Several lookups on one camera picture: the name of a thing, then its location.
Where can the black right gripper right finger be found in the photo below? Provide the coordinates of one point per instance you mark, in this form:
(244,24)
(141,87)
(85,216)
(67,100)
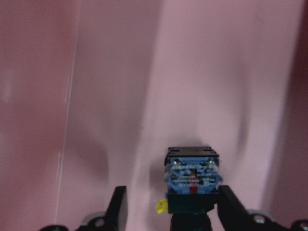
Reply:
(232,214)

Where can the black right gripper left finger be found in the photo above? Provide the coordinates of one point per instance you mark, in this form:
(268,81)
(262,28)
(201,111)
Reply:
(117,213)

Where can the yellow push button switch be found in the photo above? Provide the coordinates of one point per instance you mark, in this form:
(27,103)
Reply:
(192,177)

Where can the pink plastic bin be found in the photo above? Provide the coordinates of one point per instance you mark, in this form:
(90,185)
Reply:
(92,92)

